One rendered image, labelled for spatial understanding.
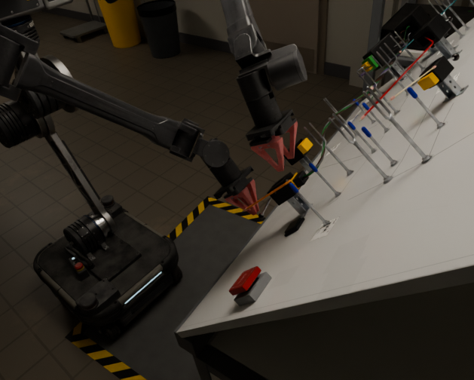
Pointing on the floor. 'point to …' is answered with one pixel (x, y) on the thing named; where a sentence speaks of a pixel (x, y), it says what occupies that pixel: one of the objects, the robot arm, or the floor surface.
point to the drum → (121, 22)
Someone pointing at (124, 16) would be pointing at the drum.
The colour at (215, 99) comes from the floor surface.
